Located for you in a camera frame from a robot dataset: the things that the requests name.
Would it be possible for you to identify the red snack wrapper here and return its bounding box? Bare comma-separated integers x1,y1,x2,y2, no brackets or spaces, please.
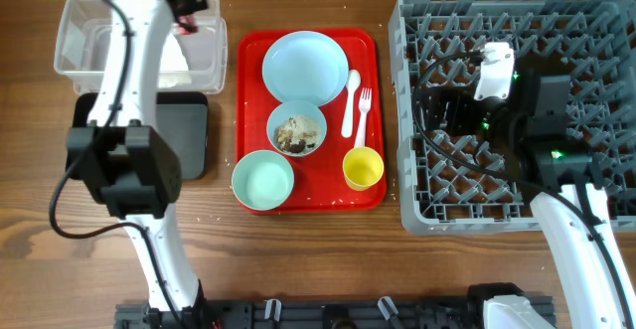
177,15,199,35

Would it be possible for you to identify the yellow plastic cup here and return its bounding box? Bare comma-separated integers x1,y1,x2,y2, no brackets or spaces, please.
342,146,385,191

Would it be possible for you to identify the food scraps and rice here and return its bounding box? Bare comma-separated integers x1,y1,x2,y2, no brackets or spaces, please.
274,114,322,155

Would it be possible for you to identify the light blue bowl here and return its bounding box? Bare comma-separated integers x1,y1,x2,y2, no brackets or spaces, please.
266,100,327,157

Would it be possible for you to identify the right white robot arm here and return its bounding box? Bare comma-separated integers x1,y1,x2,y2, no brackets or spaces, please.
412,69,635,328

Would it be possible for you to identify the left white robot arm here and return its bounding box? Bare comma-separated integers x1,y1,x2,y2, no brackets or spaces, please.
49,0,208,320

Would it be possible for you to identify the grey dishwasher rack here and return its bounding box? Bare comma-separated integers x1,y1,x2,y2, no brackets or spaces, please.
389,0,635,236

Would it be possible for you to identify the clear plastic bin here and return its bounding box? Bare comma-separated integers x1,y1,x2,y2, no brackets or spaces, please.
54,0,228,94

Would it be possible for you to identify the pink plastic fork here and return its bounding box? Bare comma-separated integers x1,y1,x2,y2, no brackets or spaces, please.
354,87,373,148

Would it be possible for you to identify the white plastic spoon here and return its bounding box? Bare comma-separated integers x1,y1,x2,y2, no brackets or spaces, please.
341,70,362,138

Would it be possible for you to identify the red plastic tray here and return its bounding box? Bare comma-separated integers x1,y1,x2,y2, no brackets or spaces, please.
236,28,387,214

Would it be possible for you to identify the black plastic bin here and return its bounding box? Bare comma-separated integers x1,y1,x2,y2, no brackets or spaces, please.
67,90,210,182

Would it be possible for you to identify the light blue plate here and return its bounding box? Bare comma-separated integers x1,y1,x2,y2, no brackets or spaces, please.
261,31,350,106

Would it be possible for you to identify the mint green bowl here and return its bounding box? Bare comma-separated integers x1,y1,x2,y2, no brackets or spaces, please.
232,150,295,212

